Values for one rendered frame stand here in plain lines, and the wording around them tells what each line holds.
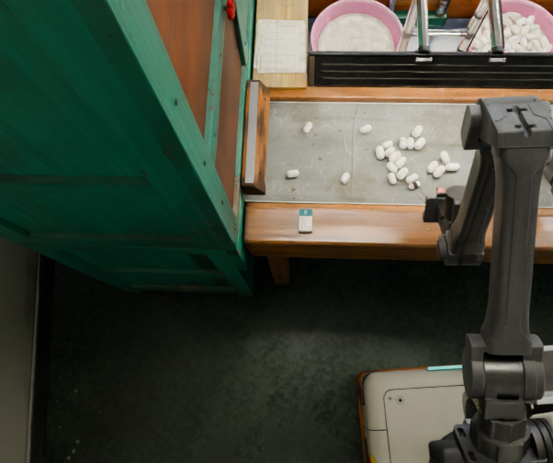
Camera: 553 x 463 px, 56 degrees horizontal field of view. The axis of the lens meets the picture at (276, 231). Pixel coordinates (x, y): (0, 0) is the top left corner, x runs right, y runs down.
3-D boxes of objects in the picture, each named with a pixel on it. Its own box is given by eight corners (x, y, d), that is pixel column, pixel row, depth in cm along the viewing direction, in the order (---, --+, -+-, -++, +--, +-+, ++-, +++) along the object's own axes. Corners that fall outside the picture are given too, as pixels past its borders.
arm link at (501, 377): (483, 427, 78) (521, 428, 78) (489, 371, 74) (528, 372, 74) (469, 387, 87) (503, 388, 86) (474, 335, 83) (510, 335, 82)
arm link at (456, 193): (438, 264, 107) (482, 263, 106) (443, 217, 100) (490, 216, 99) (431, 231, 117) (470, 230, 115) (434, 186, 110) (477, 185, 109)
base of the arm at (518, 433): (468, 473, 79) (549, 468, 78) (472, 432, 76) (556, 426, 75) (451, 432, 87) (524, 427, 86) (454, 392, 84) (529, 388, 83)
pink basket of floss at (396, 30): (416, 59, 157) (423, 39, 148) (351, 112, 153) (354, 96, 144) (356, 3, 163) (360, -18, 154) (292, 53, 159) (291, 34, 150)
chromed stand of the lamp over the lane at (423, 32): (450, 148, 149) (512, 58, 106) (380, 146, 150) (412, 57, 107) (447, 88, 154) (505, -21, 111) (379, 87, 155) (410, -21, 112)
